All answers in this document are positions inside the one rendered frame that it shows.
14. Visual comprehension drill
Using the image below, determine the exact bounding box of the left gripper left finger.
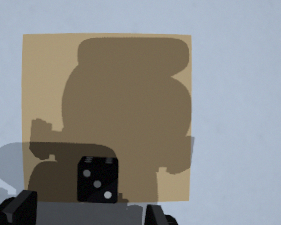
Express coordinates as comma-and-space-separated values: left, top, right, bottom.
0, 190, 37, 225

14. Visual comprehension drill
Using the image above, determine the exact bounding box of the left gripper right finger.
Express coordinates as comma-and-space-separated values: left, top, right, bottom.
144, 204, 178, 225

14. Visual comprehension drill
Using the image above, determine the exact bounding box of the tan square mat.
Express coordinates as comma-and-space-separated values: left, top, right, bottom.
21, 33, 192, 203

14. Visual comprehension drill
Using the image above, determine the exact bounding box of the black die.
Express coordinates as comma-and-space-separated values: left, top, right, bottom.
77, 156, 119, 204

